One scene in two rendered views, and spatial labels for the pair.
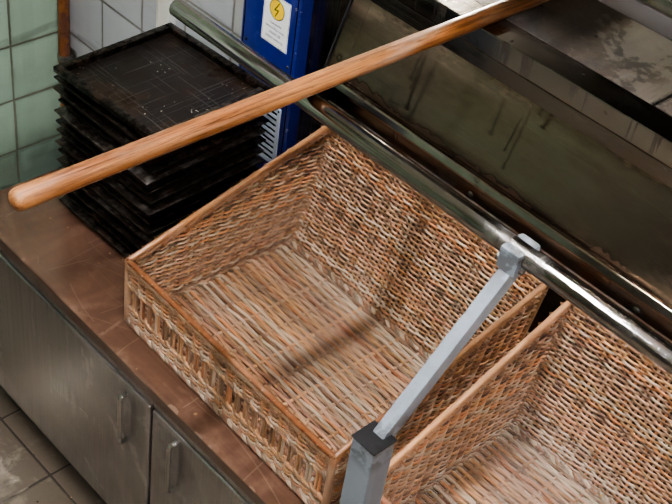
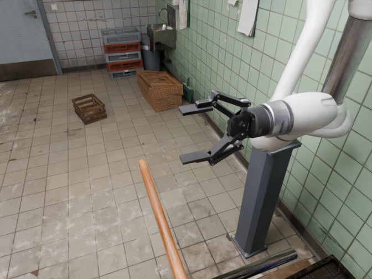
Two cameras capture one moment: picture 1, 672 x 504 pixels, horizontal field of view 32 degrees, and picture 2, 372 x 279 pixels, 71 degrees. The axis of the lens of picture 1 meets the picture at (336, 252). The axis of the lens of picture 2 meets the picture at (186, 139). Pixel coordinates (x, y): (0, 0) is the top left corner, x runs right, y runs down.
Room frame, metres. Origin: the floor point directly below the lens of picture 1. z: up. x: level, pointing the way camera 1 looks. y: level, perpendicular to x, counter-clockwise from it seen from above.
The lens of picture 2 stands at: (1.58, -0.18, 1.84)
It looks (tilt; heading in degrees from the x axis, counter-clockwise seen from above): 36 degrees down; 119
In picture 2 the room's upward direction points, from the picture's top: straight up
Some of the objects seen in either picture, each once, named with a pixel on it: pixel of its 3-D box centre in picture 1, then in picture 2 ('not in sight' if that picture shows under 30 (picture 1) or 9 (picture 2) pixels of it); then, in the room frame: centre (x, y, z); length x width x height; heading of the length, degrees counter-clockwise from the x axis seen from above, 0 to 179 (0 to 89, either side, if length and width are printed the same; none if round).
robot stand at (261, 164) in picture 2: not in sight; (259, 199); (1.44, 1.08, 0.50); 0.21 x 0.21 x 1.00; 53
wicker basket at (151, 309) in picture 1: (328, 301); not in sight; (1.51, 0.00, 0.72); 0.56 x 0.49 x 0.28; 48
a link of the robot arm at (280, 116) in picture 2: not in sight; (271, 119); (1.50, 0.42, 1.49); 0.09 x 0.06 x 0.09; 138
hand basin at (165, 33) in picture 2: not in sight; (161, 38); (-0.83, 3.39, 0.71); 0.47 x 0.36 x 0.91; 139
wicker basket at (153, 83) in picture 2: not in sight; (159, 82); (-0.43, 2.68, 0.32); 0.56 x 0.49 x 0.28; 147
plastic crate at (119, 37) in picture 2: not in sight; (120, 35); (-1.60, 3.31, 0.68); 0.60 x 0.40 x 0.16; 49
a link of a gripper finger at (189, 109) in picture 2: not in sight; (195, 108); (1.36, 0.27, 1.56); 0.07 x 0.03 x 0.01; 48
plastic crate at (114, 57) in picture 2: not in sight; (122, 53); (-1.61, 3.30, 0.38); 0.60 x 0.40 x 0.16; 47
